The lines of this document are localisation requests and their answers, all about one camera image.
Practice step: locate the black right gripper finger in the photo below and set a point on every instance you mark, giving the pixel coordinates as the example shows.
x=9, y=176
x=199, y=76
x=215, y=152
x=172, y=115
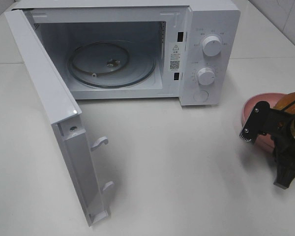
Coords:
x=285, y=174

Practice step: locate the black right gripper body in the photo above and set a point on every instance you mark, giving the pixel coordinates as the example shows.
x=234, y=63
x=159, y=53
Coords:
x=280, y=126

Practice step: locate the pink round plate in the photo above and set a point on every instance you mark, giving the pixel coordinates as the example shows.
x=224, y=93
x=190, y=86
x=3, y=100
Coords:
x=263, y=142

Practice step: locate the burger with lettuce and cheese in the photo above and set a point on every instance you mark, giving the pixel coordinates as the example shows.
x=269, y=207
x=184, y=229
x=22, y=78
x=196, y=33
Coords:
x=286, y=103

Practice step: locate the round white door button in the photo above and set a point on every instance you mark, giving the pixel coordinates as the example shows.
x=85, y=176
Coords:
x=201, y=96

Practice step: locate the white timer knob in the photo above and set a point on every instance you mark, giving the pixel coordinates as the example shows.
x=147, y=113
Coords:
x=205, y=76

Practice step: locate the white microwave door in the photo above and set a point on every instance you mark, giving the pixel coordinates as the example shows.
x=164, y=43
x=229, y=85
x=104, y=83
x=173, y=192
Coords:
x=63, y=114

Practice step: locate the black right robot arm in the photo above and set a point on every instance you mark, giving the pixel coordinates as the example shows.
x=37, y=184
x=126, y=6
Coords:
x=281, y=127

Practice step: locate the upper white power knob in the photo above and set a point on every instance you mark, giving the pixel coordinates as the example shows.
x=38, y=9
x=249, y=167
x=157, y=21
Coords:
x=212, y=45

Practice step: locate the white microwave oven body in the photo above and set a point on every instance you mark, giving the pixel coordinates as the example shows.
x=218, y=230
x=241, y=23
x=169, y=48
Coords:
x=171, y=30

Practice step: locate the glass microwave turntable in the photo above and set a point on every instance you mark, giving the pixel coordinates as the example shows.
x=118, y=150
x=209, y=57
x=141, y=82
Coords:
x=111, y=64

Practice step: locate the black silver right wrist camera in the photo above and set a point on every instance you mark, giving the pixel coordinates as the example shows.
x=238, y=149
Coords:
x=253, y=126

